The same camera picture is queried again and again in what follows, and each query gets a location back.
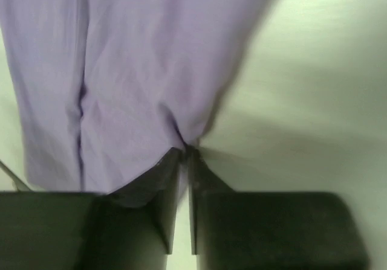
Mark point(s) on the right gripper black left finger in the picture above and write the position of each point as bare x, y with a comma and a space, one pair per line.
53, 230

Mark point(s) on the purple t shirt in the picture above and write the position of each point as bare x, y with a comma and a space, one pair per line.
105, 88

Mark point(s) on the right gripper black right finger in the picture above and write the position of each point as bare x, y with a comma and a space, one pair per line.
269, 230

